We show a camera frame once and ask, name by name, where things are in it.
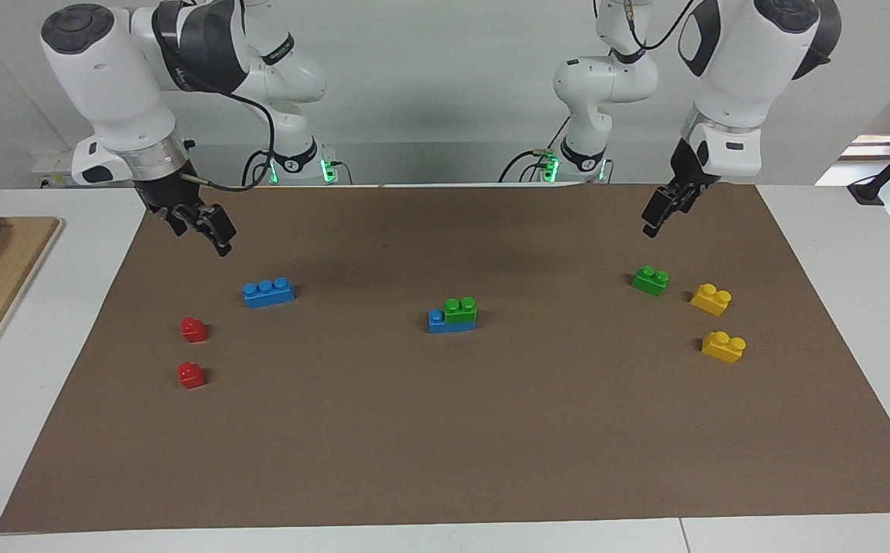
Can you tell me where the black base cable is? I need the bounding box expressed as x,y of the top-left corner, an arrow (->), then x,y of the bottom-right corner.
242,148 -> 273,186
498,148 -> 551,184

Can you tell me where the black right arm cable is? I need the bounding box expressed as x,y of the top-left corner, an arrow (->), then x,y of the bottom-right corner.
180,73 -> 276,193

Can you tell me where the brown paper mat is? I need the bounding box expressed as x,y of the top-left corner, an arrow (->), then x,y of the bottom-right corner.
0,183 -> 890,533

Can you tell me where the green two-stud block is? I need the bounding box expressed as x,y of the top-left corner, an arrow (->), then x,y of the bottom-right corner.
630,265 -> 670,297
444,296 -> 478,325

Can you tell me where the yellow two-stud block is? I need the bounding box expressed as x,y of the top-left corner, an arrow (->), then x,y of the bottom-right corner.
690,283 -> 733,316
701,330 -> 747,364

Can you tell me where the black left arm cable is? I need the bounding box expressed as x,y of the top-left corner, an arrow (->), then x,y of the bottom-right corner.
621,0 -> 703,53

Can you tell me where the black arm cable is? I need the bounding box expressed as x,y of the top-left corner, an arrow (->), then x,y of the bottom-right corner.
180,73 -> 276,193
621,0 -> 703,53

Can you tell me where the white power strip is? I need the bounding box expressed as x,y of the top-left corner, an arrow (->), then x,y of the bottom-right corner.
30,151 -> 83,189

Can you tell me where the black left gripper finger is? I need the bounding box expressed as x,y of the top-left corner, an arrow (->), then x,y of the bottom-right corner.
671,187 -> 703,220
642,188 -> 676,239

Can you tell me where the blue three-stud block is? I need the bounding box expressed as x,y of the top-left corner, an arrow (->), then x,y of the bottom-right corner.
428,309 -> 477,334
243,276 -> 296,310

